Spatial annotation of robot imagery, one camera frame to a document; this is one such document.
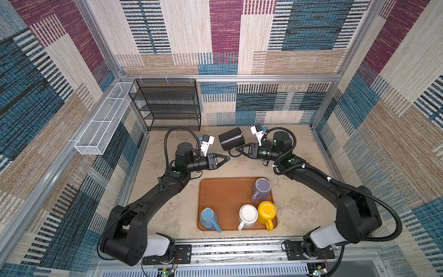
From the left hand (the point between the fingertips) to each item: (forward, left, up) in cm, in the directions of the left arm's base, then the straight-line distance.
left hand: (229, 157), depth 73 cm
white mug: (-18, -8, -18) cm, 27 cm away
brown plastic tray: (-6, +1, -24) cm, 25 cm away
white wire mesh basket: (+4, +55, +7) cm, 55 cm away
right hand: (+3, -4, 0) cm, 5 cm away
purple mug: (-6, -16, -18) cm, 25 cm away
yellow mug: (-17, -16, -16) cm, 29 cm away
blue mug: (-20, +9, -16) cm, 27 cm away
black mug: (+6, -2, +4) cm, 7 cm away
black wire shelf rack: (+49, +36, -6) cm, 62 cm away
